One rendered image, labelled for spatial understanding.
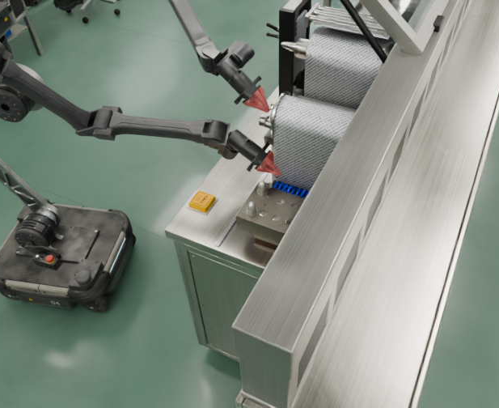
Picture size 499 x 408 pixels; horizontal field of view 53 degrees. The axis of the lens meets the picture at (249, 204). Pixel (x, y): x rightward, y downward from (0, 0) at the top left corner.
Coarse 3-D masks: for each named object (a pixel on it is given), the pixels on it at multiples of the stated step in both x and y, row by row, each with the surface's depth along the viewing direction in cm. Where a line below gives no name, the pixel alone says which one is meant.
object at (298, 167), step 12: (276, 144) 154; (276, 156) 158; (288, 156) 155; (300, 156) 153; (312, 156) 150; (324, 156) 148; (288, 168) 159; (300, 168) 156; (312, 168) 154; (276, 180) 165; (288, 180) 163; (300, 180) 160; (312, 180) 157
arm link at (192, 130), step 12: (108, 108) 164; (120, 108) 165; (120, 120) 161; (132, 120) 161; (144, 120) 160; (156, 120) 160; (168, 120) 160; (204, 120) 159; (216, 120) 158; (96, 132) 161; (108, 132) 161; (120, 132) 163; (132, 132) 163; (144, 132) 162; (156, 132) 160; (168, 132) 159; (180, 132) 158; (192, 132) 157; (204, 132) 159; (216, 132) 156; (204, 144) 160
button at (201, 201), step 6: (198, 192) 178; (204, 192) 178; (192, 198) 176; (198, 198) 176; (204, 198) 176; (210, 198) 175; (192, 204) 174; (198, 204) 174; (204, 204) 174; (210, 204) 175; (204, 210) 174
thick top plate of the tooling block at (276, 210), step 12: (252, 192) 162; (276, 192) 162; (264, 204) 159; (276, 204) 158; (288, 204) 158; (300, 204) 158; (240, 216) 155; (264, 216) 155; (276, 216) 155; (288, 216) 154; (240, 228) 159; (252, 228) 156; (264, 228) 153; (276, 228) 151; (276, 240) 154
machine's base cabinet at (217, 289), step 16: (176, 240) 171; (192, 256) 173; (208, 256) 168; (192, 272) 183; (208, 272) 177; (224, 272) 171; (240, 272) 166; (256, 272) 161; (192, 288) 191; (208, 288) 186; (224, 288) 180; (240, 288) 174; (192, 304) 201; (208, 304) 195; (224, 304) 189; (240, 304) 182; (208, 320) 205; (224, 320) 198; (208, 336) 217; (224, 336) 209; (224, 352) 221
